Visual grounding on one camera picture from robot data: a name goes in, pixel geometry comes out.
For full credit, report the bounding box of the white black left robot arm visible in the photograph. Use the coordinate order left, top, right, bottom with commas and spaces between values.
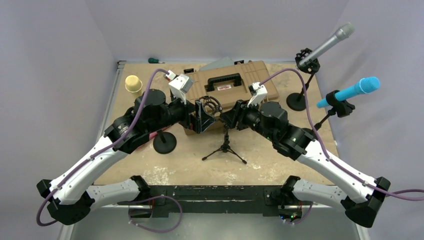
36, 89, 215, 225

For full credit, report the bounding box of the black tripod shock mount stand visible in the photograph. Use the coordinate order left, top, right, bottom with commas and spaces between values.
196, 96, 248, 165

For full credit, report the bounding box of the silver microphone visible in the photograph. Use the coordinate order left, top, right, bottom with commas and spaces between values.
299, 22, 355, 67

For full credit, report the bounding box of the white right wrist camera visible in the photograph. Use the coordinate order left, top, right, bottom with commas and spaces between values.
247, 82, 268, 107

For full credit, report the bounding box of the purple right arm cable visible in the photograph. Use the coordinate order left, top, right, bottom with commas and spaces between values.
258, 68, 424, 202

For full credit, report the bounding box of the blue microphone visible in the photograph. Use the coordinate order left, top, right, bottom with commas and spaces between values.
316, 76, 381, 108

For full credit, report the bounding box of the cream yellow microphone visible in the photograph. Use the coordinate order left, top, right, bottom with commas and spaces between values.
124, 75, 143, 94

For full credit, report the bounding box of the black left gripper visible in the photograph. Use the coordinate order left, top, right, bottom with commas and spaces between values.
147, 91, 216, 134

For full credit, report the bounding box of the pink microphone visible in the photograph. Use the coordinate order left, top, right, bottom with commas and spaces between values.
149, 132, 158, 140

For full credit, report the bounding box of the black stand for cream microphone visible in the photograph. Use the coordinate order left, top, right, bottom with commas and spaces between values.
153, 130, 177, 154

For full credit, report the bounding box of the grey flat sheet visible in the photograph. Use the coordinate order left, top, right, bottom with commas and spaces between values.
198, 56, 234, 72

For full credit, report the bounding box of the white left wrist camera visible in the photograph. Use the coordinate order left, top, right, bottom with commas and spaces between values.
164, 70, 194, 105

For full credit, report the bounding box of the tan plastic tool case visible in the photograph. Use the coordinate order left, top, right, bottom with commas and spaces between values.
186, 61, 270, 118

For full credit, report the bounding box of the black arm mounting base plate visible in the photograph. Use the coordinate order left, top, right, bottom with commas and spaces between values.
116, 185, 311, 219

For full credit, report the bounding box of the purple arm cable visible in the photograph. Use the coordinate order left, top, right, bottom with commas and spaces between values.
36, 68, 173, 227
258, 68, 424, 202

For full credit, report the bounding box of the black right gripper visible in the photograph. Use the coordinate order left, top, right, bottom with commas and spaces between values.
220, 97, 276, 142

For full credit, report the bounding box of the green screwdriver handle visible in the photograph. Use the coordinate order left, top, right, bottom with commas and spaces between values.
147, 57, 165, 64

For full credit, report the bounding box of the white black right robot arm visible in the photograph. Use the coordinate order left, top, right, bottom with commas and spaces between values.
220, 100, 391, 228

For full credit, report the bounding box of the black shock mount round-base stand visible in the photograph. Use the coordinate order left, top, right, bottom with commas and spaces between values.
286, 48, 321, 112

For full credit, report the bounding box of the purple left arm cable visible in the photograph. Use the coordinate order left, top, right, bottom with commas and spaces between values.
36, 68, 173, 227

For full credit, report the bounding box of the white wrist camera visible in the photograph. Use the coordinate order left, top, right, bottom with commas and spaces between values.
247, 82, 268, 107
164, 70, 194, 105

